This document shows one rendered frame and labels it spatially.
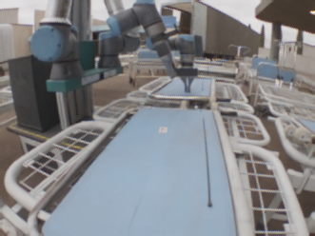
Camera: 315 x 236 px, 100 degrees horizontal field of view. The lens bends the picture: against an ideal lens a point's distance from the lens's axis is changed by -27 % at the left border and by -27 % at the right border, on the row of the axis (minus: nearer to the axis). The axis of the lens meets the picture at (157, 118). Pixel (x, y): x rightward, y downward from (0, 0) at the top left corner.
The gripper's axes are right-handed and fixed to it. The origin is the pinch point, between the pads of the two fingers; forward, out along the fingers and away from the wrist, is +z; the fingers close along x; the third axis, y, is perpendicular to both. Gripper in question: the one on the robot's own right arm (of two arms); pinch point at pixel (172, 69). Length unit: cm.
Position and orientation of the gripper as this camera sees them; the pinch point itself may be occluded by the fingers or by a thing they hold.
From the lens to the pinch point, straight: 81.7
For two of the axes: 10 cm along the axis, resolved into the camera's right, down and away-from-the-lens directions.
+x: -1.1, 4.7, -8.7
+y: -9.2, 2.9, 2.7
